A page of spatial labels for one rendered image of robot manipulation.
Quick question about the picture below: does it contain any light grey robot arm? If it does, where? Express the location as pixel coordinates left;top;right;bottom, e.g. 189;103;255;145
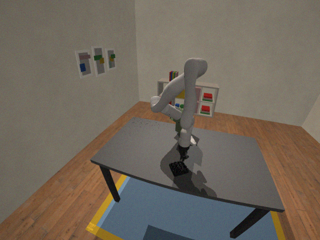
150;58;208;148

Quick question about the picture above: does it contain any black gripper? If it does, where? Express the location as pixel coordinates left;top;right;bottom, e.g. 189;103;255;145
178;144;190;162

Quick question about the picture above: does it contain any black knob box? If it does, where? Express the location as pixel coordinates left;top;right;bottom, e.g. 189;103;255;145
169;161;189;177

